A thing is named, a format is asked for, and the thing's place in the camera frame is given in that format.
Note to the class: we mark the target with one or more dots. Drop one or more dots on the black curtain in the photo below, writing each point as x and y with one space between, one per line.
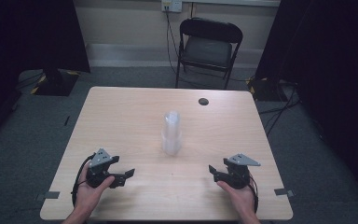
18 46
332 77

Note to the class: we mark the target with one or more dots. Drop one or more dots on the black stand base, yellow tape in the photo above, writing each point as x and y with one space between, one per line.
56 82

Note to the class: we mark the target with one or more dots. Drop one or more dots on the white wall outlet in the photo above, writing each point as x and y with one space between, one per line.
171 5

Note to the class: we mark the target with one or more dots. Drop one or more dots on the black folding chair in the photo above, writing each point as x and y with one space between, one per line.
206 49

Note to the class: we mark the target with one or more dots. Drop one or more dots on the person's right hand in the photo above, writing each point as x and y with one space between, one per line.
240 199

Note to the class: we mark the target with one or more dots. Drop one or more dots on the stack of clear plastic cups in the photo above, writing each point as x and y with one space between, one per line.
171 133

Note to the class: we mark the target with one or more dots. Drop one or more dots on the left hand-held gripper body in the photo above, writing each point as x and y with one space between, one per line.
99 161

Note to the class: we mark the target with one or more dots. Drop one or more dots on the person's left hand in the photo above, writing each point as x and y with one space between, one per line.
88 194

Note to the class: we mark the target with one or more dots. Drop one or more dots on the grey tape strip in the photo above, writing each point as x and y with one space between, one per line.
48 195
283 192

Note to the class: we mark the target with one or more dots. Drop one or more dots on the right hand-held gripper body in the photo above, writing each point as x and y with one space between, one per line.
237 172

